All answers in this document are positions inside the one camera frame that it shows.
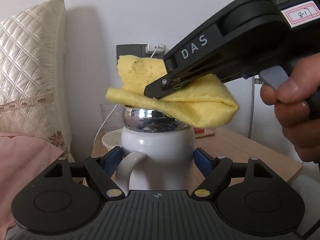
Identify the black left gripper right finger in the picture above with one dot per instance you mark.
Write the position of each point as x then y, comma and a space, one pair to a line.
171, 82

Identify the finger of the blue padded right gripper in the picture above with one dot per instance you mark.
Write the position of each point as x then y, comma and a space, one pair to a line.
204, 162

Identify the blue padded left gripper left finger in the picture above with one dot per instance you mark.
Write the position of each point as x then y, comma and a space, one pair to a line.
111, 160

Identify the yellow cleaning cloth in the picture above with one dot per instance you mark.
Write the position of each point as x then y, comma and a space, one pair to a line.
205, 102

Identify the white ceramic mug chrome rim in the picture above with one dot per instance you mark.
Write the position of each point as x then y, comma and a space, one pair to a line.
158, 151

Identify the person's right hand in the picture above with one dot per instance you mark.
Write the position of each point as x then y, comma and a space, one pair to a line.
292, 111

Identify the white bowl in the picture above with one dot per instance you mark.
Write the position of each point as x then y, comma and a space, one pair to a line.
112, 139

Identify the wooden bedside table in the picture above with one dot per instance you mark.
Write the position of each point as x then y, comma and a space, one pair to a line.
223, 142

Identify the clear drinking glass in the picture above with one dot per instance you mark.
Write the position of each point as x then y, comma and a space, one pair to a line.
112, 115

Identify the white charger plug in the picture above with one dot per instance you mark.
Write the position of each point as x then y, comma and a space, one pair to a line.
154, 48

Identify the pink bed sheet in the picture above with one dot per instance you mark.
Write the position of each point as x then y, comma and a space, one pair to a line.
22, 159

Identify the cream quilted pillow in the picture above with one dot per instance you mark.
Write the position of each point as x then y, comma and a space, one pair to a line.
33, 98

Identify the grey wall socket panel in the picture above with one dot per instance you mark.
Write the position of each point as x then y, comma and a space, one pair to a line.
135, 50

